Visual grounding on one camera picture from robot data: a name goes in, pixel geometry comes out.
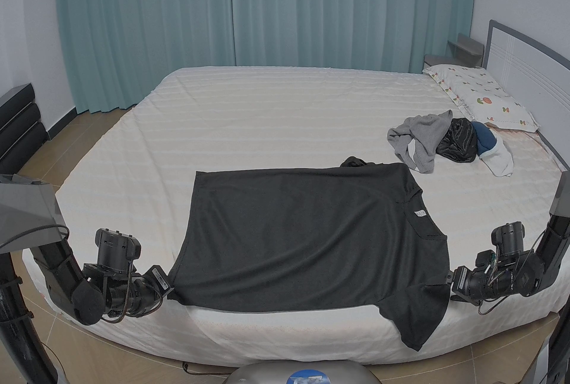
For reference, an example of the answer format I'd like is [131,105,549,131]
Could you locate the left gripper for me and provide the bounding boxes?
[145,265,176,307]

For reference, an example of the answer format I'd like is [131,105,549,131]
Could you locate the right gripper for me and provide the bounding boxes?
[450,266,490,305]

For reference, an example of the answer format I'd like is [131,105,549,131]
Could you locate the black T-shirt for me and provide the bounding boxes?
[167,156,451,352]

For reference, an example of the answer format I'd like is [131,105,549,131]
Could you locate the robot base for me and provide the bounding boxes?
[227,359,379,384]

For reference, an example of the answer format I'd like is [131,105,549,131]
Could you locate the bed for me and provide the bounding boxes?
[22,19,570,367]

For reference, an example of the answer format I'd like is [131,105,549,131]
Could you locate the white garment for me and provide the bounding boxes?
[479,137,514,178]

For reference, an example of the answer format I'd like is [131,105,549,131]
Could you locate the black shiny garment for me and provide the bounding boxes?
[436,118,478,164]

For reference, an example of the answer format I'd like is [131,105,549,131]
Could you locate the dark blue garment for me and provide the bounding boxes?
[471,121,498,158]

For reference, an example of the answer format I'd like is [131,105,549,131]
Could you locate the grey garment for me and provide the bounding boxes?
[387,110,454,174]

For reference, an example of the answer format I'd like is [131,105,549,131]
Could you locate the white printed pillow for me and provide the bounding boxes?
[422,64,541,133]

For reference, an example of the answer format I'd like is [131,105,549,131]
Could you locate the black chest of drawers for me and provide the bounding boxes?
[0,83,49,169]

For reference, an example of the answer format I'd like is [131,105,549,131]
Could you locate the grey bedside table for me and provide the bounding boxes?
[423,33,485,71]

